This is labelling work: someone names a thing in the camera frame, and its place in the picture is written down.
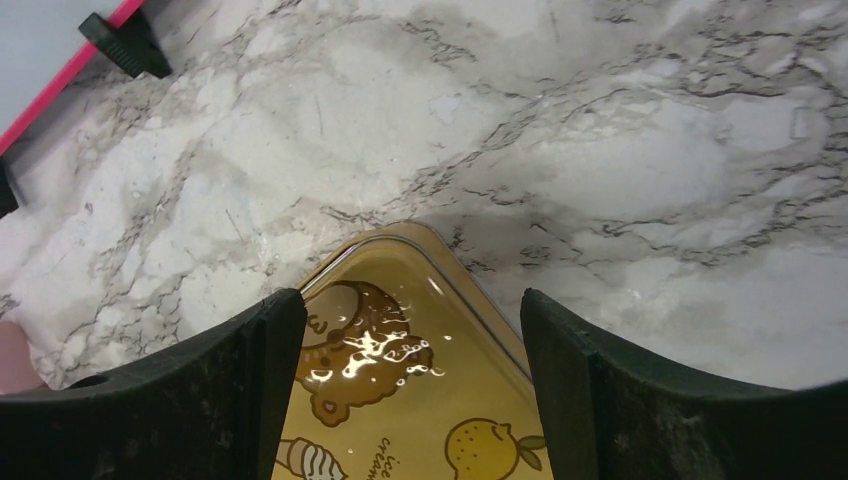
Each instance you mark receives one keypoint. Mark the silver tin lid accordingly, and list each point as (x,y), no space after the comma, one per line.
(408,371)

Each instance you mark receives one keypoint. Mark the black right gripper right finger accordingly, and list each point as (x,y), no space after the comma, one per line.
(611,409)

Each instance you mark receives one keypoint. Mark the pink tongs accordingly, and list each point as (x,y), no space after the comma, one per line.
(17,371)

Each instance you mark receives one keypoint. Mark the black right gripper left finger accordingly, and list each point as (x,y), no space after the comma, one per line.
(210,407)

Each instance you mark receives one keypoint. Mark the pink framed whiteboard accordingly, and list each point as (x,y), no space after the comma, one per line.
(45,44)

